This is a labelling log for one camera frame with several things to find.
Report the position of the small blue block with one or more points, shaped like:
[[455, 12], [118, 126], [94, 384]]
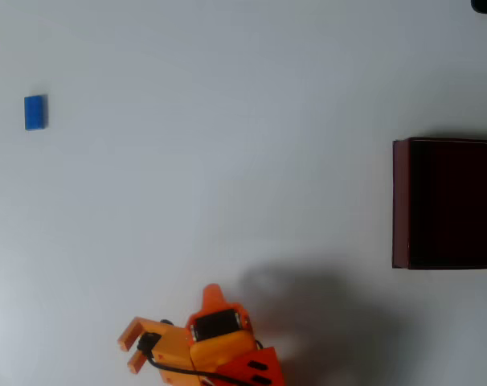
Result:
[[36, 112]]

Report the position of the small black camera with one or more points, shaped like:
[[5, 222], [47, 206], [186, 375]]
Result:
[[149, 342]]

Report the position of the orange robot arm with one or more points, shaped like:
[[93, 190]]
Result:
[[272, 356]]

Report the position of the black round knob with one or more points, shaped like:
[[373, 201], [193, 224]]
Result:
[[166, 322]]

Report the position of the dark red box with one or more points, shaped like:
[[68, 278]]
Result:
[[400, 201]]

